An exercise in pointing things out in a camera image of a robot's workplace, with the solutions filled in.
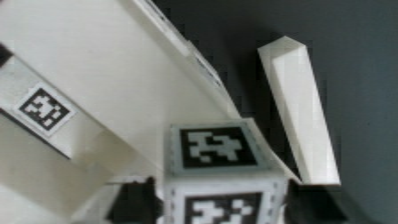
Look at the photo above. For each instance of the white chair back frame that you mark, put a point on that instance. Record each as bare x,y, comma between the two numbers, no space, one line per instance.
103,81

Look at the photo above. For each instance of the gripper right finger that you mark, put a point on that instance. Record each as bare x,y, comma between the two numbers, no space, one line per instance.
311,204

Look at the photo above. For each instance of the white U-shaped obstacle fence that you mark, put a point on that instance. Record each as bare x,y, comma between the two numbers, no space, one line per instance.
290,76

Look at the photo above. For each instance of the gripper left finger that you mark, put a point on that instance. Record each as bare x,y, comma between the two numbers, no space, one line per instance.
137,204

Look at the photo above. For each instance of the white leg cube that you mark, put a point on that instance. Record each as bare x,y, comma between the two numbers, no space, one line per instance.
224,199
214,148

